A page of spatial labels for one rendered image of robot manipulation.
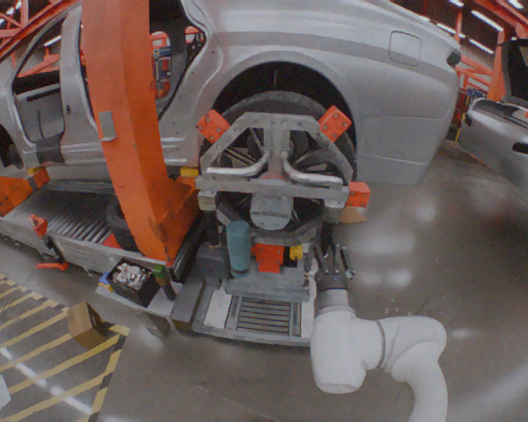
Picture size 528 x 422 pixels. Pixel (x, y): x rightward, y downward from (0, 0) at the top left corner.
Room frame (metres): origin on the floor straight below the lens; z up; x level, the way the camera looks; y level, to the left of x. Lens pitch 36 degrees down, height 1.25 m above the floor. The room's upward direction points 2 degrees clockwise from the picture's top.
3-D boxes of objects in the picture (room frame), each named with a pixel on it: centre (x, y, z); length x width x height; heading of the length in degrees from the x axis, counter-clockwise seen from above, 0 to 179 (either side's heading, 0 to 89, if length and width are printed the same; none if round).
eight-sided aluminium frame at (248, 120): (0.72, -0.04, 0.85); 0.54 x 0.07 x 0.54; 84
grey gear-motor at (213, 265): (0.94, 0.26, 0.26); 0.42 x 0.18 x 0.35; 174
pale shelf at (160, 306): (0.48, 0.57, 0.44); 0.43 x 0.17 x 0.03; 84
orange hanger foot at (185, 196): (1.02, 0.45, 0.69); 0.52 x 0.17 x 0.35; 174
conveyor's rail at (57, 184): (1.63, 1.65, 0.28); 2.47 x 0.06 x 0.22; 84
